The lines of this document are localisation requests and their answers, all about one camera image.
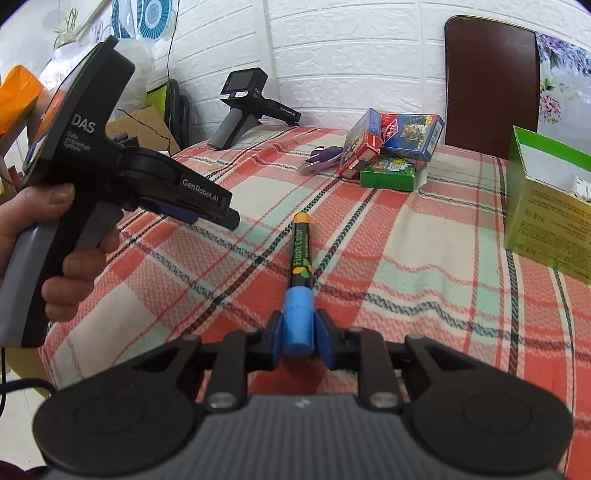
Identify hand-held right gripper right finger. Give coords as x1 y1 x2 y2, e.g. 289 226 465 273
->
313 318 462 412

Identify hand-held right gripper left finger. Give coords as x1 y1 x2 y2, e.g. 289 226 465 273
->
131 310 286 412

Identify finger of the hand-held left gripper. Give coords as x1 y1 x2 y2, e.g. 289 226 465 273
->
191 205 241 230
139 196 200 225

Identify black marker with blue cap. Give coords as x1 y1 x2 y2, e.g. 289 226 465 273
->
283 211 319 358

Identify green cardboard box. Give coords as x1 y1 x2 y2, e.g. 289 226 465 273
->
503 126 591 286

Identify person's left hand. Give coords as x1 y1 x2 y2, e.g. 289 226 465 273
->
0 185 122 324

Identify open brown cardboard box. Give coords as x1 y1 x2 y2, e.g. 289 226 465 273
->
107 105 182 157

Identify lime green panel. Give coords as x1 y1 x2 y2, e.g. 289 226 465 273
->
147 85 171 139

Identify orange bag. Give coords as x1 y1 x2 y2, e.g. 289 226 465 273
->
0 65 47 134

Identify white plastic bag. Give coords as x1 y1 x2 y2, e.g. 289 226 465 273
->
46 37 155 107

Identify green plant stems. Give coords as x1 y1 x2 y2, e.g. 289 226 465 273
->
53 7 88 49

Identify checked tablecloth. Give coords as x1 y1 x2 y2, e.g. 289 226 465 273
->
39 124 591 480

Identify spare black hand-held gripper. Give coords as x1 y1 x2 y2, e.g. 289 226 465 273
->
208 68 303 151

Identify red and blue card box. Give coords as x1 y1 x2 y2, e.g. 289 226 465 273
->
337 108 385 181

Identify green card box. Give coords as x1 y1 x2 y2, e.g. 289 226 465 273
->
359 154 428 192

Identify dark brown board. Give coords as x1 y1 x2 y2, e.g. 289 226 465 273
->
444 15 542 160

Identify floral printed board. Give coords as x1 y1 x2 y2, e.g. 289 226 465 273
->
536 32 591 153

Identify black round frame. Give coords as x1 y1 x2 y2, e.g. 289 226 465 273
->
166 79 191 148

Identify purple pompom keychain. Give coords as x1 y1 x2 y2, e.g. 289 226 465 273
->
298 144 345 175

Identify thin black wall cable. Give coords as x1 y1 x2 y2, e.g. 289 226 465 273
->
164 28 176 81

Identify blue patterned wall fan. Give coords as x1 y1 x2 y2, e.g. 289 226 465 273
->
111 0 134 38

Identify blue pleated wall fan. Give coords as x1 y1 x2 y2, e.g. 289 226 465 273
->
136 0 178 40

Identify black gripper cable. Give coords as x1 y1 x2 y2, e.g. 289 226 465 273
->
0 346 51 416

